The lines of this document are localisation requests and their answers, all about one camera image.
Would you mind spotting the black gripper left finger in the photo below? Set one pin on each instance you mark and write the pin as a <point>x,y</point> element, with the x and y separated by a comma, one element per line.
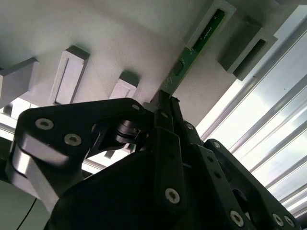
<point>96,115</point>

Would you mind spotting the green RAM stick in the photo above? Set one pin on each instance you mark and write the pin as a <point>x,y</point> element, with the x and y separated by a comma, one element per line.
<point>177,69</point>

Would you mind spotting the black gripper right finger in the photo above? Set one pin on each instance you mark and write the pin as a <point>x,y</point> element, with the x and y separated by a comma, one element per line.
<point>216,172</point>

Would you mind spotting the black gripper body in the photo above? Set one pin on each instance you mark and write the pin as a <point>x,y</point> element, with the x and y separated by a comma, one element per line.
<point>108,191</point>

